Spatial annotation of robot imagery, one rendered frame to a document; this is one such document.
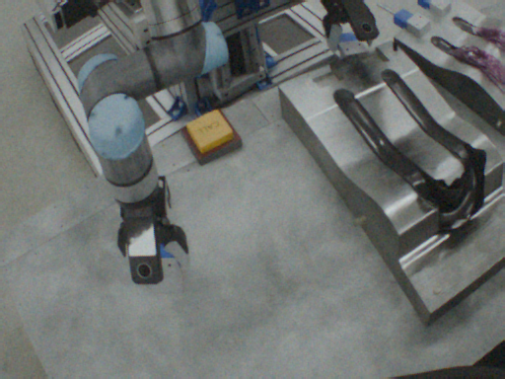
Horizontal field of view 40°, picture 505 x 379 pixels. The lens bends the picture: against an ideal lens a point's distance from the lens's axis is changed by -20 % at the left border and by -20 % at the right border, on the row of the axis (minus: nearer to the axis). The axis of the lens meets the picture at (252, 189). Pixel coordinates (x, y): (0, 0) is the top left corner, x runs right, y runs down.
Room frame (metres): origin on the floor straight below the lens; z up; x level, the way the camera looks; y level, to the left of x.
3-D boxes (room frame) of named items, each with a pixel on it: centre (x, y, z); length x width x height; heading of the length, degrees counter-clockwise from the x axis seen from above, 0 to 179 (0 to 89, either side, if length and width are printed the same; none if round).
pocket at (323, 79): (0.94, -0.16, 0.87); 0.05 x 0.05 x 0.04; 20
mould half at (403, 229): (0.74, -0.28, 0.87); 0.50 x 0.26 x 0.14; 20
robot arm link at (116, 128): (0.68, 0.16, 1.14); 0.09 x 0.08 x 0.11; 15
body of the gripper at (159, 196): (0.68, 0.16, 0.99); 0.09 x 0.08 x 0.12; 174
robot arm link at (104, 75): (0.78, 0.17, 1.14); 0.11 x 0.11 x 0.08; 15
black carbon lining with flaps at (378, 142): (0.76, -0.28, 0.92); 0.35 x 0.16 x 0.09; 20
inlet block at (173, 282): (0.69, 0.15, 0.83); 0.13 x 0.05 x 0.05; 175
